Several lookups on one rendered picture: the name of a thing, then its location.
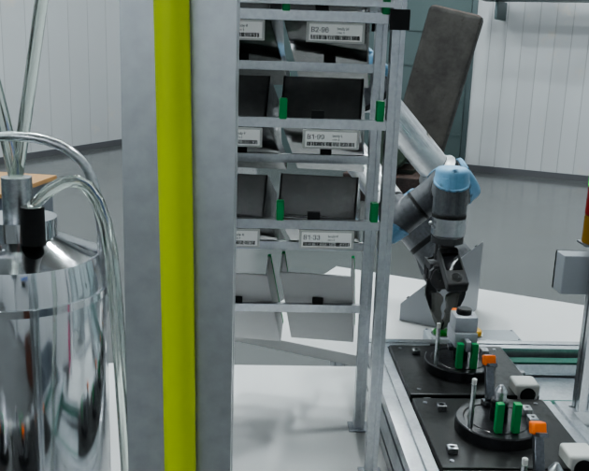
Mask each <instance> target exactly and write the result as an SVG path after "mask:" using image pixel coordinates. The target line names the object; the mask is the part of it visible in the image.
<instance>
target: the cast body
mask: <svg viewBox="0 0 589 471"><path fill-rule="evenodd" d="M477 330H478V317H477V316H476V315H475V313H474V312H473V311H472V308H471V307H463V306H461V307H457V308H456V310H451V317H450V322H448V331H447V337H448V338H449V339H450V341H451V342H452V344H453V346H454V347H455V348H456V345H457V342H463V343H464V345H465V346H464V350H465V352H471V343H477V340H478V334H477Z"/></svg>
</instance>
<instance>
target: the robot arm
mask: <svg viewBox="0 0 589 471"><path fill-rule="evenodd" d="M371 81H372V73H369V86H368V88H365V104H366V109H365V113H369V114H370V98H371ZM398 149H399V150H400V151H401V152H402V153H403V155H404V156H405V157H406V158H407V159H408V161H409V162H410V163H411V165H412V166H413V167H414V168H415V169H416V171H417V172H418V173H419V174H420V179H419V182H420V185H418V186H417V187H416V188H414V189H413V188H412V189H410V190H408V191H407V192H406V193H405V194H403V193H402V192H401V191H400V190H399V188H398V187H397V186H396V185H395V208H394V222H393V237H392V243H393V244H394V243H396V242H397V241H399V240H402V241H403V243H404V244H405V245H406V247H407V248H408V249H409V251H410V252H411V253H412V254H413V256H414V257H415V259H416V262H417V264H418V266H419V269H420V271H421V274H422V277H423V279H424V281H425V283H426V284H425V286H424V296H425V299H426V301H427V304H428V306H429V310H430V313H431V316H432V318H433V321H434V323H435V324H436V325H437V323H438V322H440V323H441V328H440V329H441V330H443V329H445V328H446V327H447V325H448V322H450V317H451V310H452V308H453V307H460V306H461V304H462V303H463V301H464V299H465V296H466V291H467V289H468V285H469V282H468V279H467V274H466V271H465V268H464V266H463V262H462V259H461V257H463V256H464V255H465V254H467V253H468V252H469V251H471V249H470V248H469V247H468V245H467V244H466V243H464V236H465V235H466V224H467V205H468V204H471V202H472V201H473V200H474V199H475V198H477V197H478V196H479V195H480V193H481V188H480V185H479V183H478V181H477V180H476V179H475V177H474V175H473V174H472V172H471V171H470V169H469V167H468V166H467V164H466V163H465V161H464V160H463V159H462V158H458V159H455V158H454V157H453V156H451V155H445V154H444V153H443V151H442V150H441V149H440V148H439V146H438V145H437V144H436V142H435V141H434V140H433V139H432V137H431V136H430V135H429V134H428V133H427V132H426V131H425V129H424V128H423V127H422V125H421V124H420V123H419V122H418V120H417V119H416V118H415V116H414V115H413V114H412V113H411V111H410V110H409V109H408V107H407V106H406V105H405V104H404V102H403V101H402V100H401V108H400V123H399V137H398ZM348 173H349V174H350V175H351V177H352V178H359V186H360V190H361V191H362V192H363V194H364V195H365V196H366V164H365V170H364V172H359V171H348ZM441 290H446V291H447V292H449V293H448V294H446V295H445V301H446V304H445V307H446V308H445V310H444V318H443V319H442V320H441V315H442V312H441V309H440V308H441V305H442V303H443V296H442V295H441V294H440V293H438V292H440V291H441ZM437 291H438V292H437Z"/></svg>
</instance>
